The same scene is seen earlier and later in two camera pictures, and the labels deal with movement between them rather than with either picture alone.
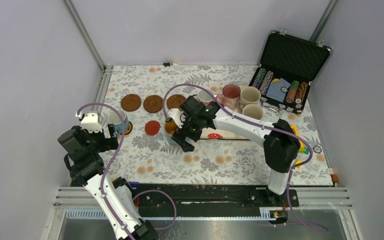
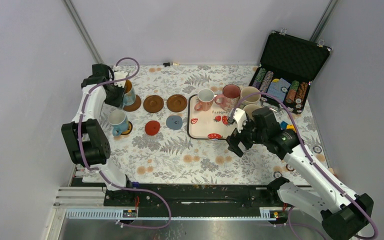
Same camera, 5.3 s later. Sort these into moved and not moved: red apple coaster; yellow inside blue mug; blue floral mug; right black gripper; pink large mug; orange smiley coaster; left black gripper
Moved: yellow inside blue mug; right black gripper; left black gripper
Not moved: pink large mug; blue floral mug; orange smiley coaster; red apple coaster
